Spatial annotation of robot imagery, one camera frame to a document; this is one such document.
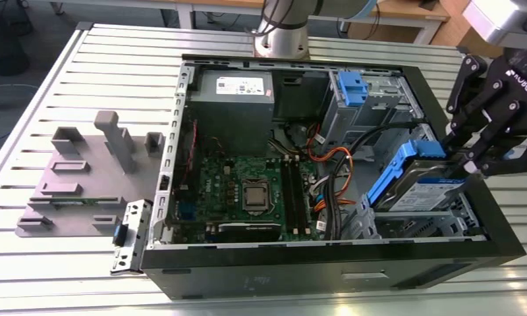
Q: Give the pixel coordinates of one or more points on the black graphics card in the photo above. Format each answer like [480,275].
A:
[246,230]

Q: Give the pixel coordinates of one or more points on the hard disk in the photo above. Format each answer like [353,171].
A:
[422,194]

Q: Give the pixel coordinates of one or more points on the wooden desk white frame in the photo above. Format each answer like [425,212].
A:
[389,7]

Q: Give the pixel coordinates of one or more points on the black RAM slot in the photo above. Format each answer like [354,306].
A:
[290,197]
[302,197]

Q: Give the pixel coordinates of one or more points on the white table frame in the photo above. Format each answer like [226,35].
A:
[183,19]

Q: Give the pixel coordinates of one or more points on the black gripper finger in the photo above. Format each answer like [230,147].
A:
[464,84]
[494,133]

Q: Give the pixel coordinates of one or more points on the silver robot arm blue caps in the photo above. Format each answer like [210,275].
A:
[281,39]

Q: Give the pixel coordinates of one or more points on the green RAM stick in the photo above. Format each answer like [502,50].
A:
[86,201]

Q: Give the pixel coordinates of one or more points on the silver CPU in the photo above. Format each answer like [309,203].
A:
[255,196]

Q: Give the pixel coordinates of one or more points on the silver expansion slot bracket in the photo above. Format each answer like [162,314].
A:
[137,230]

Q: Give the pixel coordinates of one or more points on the black open PC case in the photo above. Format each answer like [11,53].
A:
[290,273]

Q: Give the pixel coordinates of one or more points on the silver optical drive cage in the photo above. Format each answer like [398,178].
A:
[369,115]

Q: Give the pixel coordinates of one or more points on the silver disk bay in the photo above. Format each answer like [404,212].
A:
[417,214]

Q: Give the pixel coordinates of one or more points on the black CPU socket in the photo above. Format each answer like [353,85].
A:
[255,181]

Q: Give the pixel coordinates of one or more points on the grey parts rack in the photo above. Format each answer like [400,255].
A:
[97,184]

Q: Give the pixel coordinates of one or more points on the grey power supply unit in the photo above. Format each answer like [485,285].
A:
[229,125]

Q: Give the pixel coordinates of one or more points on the brown wooden cabinet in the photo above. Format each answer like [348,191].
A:
[453,29]

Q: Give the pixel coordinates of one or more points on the blue plastic latch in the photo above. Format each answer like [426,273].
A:
[352,89]

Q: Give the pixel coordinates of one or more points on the green motherboard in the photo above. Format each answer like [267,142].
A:
[215,171]

